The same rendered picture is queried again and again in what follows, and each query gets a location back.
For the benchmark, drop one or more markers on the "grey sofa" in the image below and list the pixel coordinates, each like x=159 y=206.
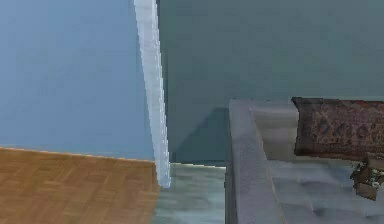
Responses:
x=253 y=173

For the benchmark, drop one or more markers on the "red patterned cushion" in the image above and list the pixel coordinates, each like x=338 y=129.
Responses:
x=340 y=128

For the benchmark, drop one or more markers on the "brown patterned cushion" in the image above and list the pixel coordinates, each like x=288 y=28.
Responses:
x=368 y=176

